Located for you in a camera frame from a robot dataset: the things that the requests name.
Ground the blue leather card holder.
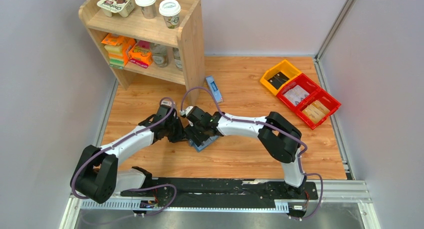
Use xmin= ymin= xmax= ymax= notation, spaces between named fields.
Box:
xmin=188 ymin=135 xmax=220 ymax=153

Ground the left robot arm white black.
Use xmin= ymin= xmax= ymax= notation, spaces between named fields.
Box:
xmin=70 ymin=103 xmax=185 ymax=204

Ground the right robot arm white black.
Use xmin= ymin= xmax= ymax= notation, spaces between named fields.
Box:
xmin=180 ymin=106 xmax=306 ymax=199

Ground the black card in yellow bin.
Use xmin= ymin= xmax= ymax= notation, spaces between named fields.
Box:
xmin=267 ymin=72 xmax=289 ymax=90

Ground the small pink packet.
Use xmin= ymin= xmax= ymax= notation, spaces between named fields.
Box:
xmin=160 ymin=100 xmax=174 ymax=108

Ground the blue rectangular box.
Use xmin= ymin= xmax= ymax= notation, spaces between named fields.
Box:
xmin=205 ymin=75 xmax=224 ymax=103

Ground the left glass jar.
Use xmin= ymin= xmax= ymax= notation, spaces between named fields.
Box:
xmin=149 ymin=42 xmax=169 ymax=68

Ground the glass jar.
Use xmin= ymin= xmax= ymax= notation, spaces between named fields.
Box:
xmin=172 ymin=47 xmax=183 ymax=71
xmin=149 ymin=42 xmax=169 ymax=68

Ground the right glass jar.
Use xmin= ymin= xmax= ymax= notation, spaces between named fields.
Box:
xmin=172 ymin=47 xmax=183 ymax=71

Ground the orange pink snack bag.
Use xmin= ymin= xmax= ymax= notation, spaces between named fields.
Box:
xmin=128 ymin=40 xmax=153 ymax=68

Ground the stack of coloured sponges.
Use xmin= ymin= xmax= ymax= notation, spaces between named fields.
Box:
xmin=104 ymin=44 xmax=125 ymax=67

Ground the wooden shelf unit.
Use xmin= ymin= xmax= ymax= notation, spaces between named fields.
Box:
xmin=78 ymin=0 xmax=206 ymax=90

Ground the orange snack box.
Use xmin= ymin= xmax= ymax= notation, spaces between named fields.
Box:
xmin=101 ymin=33 xmax=136 ymax=66

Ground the middle red plastic bin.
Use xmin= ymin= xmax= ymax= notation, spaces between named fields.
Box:
xmin=276 ymin=73 xmax=321 ymax=111

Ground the red plastic bin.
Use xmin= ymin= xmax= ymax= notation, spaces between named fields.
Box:
xmin=294 ymin=89 xmax=342 ymax=130
xmin=276 ymin=73 xmax=321 ymax=111

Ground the yellow plastic bin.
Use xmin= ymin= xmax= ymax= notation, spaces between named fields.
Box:
xmin=259 ymin=59 xmax=302 ymax=96

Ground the near red plastic bin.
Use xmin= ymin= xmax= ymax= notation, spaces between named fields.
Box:
xmin=294 ymin=89 xmax=342 ymax=130

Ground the right white lidded paper cup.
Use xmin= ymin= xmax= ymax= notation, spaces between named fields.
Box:
xmin=159 ymin=0 xmax=181 ymax=29

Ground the white lidded paper cup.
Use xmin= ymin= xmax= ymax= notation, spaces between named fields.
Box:
xmin=159 ymin=0 xmax=181 ymax=29
xmin=135 ymin=0 xmax=157 ymax=19

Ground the left white lidded paper cup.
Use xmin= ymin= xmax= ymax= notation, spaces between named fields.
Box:
xmin=135 ymin=0 xmax=157 ymax=19

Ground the chocolate pudding cup pack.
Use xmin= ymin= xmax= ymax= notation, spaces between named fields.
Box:
xmin=96 ymin=0 xmax=135 ymax=18

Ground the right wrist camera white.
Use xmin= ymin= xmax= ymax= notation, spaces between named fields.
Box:
xmin=180 ymin=106 xmax=194 ymax=120

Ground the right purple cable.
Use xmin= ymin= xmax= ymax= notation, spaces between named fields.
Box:
xmin=179 ymin=86 xmax=325 ymax=221

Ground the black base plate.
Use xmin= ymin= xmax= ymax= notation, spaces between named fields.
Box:
xmin=120 ymin=173 xmax=319 ymax=209

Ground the aluminium rail frame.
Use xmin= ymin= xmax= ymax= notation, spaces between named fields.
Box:
xmin=60 ymin=177 xmax=380 ymax=229

